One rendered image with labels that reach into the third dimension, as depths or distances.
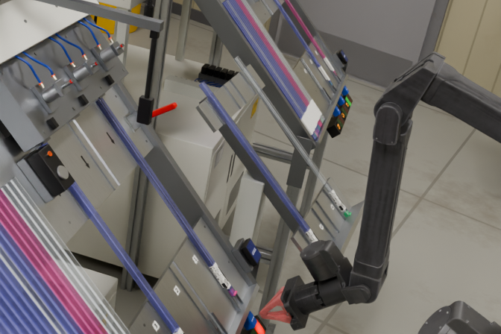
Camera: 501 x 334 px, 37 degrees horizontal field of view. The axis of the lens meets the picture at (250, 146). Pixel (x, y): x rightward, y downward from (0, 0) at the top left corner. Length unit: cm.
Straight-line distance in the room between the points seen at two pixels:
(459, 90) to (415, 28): 368
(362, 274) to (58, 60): 67
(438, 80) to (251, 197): 81
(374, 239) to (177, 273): 38
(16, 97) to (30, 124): 5
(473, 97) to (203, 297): 65
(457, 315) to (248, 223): 112
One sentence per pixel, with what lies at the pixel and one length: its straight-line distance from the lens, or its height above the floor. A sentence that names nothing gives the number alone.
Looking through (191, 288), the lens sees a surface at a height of 81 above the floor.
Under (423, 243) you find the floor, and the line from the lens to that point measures 344.
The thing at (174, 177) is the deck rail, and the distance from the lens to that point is 159.
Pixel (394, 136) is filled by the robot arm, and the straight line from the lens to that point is 125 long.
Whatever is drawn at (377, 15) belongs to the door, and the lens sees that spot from 496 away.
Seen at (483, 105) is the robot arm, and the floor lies 132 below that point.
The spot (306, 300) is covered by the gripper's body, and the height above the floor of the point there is 81.
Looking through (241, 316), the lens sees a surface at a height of 73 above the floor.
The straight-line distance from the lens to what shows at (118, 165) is 145.
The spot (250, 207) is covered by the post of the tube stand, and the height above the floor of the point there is 74.
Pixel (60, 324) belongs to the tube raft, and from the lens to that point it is 118.
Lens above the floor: 172
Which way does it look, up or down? 26 degrees down
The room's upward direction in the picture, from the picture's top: 11 degrees clockwise
